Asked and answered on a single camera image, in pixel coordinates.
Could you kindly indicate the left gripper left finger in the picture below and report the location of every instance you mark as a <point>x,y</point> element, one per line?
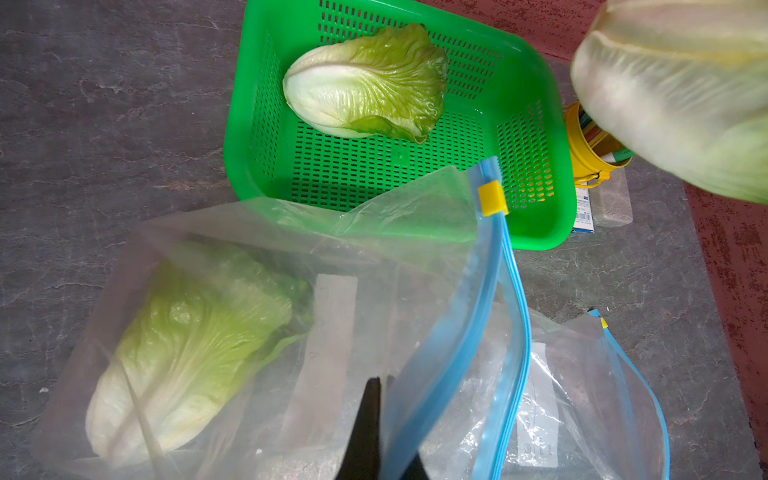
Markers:
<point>362,456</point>

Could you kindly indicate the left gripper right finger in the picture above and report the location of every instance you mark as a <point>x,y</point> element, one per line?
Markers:
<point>415,470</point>

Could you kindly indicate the clear zipper bag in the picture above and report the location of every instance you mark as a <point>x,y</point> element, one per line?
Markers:
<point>403,288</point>
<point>586,411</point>

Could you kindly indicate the chinese cabbage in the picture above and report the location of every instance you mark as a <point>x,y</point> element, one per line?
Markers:
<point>212,317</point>
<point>683,84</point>
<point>392,84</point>

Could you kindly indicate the chinese cabbage back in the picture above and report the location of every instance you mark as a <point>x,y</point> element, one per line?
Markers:
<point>392,84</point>

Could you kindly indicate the white blue small box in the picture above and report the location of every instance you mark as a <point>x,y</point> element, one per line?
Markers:
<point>584,221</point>

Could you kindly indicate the yellow pencil cup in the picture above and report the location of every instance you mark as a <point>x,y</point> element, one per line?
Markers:
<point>596,155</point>

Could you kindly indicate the green plastic basket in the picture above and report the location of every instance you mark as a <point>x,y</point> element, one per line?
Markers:
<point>502,102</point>

